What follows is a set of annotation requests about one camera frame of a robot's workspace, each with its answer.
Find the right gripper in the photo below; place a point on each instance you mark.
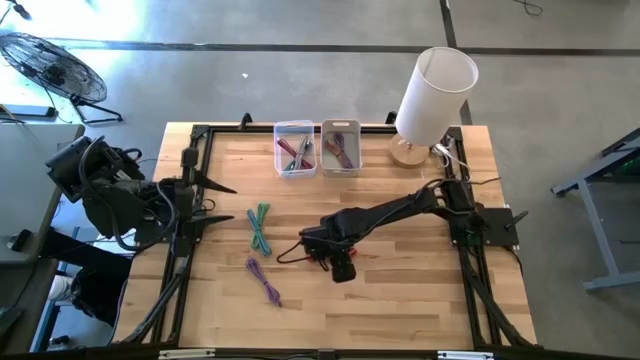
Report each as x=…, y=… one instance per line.
x=327, y=237

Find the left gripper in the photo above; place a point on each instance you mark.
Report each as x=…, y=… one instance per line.
x=180, y=200

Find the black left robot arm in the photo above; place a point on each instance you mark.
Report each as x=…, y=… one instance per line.
x=115, y=205

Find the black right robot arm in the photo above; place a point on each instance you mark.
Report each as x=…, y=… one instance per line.
x=400, y=205

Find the black clamp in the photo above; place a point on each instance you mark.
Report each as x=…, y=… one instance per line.
x=390, y=118
x=245, y=121

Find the white paper sheet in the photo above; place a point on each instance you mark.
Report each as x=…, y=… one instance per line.
x=117, y=248

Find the clear plastic bin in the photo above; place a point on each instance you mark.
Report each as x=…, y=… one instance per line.
x=280, y=130

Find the beige plastic bin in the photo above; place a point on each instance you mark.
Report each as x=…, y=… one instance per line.
x=352, y=127

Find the black bag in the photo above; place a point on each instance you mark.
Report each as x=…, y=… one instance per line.
x=95, y=295

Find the white shade table lamp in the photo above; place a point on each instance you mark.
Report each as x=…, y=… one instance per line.
x=435, y=95

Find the grey desk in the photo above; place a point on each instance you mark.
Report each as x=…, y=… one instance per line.
x=25, y=150

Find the small black device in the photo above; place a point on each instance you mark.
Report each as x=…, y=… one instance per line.
x=20, y=240

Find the black floor fan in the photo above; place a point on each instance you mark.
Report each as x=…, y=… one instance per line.
x=52, y=67

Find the grey metal table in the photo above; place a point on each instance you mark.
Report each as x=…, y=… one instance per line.
x=600, y=235

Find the silver metal bracket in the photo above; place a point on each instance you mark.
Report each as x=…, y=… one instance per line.
x=465, y=355
x=186, y=354

